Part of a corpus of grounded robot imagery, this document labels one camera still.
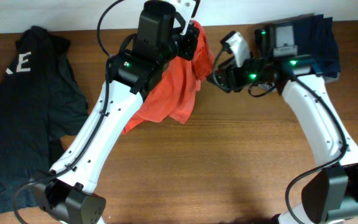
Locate red soccer t-shirt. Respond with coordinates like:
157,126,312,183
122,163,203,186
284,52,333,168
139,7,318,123
122,21,214,134

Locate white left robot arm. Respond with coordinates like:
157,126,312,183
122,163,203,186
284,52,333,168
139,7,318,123
31,0,200,223

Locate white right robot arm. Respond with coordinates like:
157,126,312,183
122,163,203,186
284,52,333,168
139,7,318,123
208,15,358,223

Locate folded navy blue garment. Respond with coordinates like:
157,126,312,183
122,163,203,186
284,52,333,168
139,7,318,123
272,14,341,76

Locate black t-shirt white letters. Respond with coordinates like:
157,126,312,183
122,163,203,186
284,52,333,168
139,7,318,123
0,26,88,213

